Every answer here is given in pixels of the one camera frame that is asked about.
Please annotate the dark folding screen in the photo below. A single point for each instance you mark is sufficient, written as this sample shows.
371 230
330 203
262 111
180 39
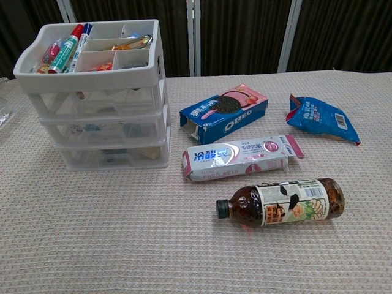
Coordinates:
239 30

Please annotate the white plastic drawer organizer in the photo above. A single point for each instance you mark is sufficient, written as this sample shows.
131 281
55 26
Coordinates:
92 76

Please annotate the yellow red candy wrapper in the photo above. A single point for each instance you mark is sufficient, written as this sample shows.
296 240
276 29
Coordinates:
43 69

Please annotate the green marker red cap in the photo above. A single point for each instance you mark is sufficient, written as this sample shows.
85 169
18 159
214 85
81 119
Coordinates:
65 49

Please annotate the white die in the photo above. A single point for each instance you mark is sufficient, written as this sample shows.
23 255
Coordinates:
76 128

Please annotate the blue Oreo cookie box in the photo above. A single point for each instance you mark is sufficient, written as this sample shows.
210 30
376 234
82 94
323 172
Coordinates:
232 119

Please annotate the red snack packet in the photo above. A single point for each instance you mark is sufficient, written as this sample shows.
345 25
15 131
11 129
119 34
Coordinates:
102 66

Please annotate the white marker blue cap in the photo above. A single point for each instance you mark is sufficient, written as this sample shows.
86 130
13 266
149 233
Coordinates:
80 46

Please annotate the brown tea bottle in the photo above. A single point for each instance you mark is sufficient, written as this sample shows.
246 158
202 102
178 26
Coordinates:
291 205

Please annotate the white pink toothpaste box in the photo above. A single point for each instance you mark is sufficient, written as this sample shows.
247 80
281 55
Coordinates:
232 156

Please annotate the small blue binder clip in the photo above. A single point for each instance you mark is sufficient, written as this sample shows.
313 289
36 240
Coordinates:
92 128

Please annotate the pink red candy wrapper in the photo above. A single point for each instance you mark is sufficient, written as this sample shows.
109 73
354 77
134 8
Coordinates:
52 52

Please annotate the blue candy wrapper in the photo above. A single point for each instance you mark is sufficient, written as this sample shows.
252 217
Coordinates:
60 42

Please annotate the blue snack bag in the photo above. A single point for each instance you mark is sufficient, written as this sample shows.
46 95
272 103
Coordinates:
321 119

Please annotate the clear plastic drawer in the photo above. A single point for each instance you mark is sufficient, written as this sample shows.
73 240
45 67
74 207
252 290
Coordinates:
92 159
122 101
116 131

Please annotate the small blue packet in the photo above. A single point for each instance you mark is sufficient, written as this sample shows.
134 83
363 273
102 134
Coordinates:
133 34

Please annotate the beige woven tablecloth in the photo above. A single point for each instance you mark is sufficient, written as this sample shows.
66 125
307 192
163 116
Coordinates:
122 229

